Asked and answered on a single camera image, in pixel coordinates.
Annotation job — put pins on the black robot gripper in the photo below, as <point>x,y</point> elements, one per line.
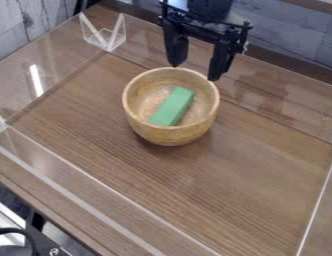
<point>210,21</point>

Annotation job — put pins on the green rectangular stick block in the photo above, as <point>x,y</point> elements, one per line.
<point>172,107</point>

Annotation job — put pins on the round wooden bowl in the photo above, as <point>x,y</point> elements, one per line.
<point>143,95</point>

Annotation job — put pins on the clear acrylic corner bracket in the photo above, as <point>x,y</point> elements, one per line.
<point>106,39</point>

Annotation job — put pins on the clear acrylic enclosure wall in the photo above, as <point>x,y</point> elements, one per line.
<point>243,192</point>

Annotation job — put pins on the black metal table frame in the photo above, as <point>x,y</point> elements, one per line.
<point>51,241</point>

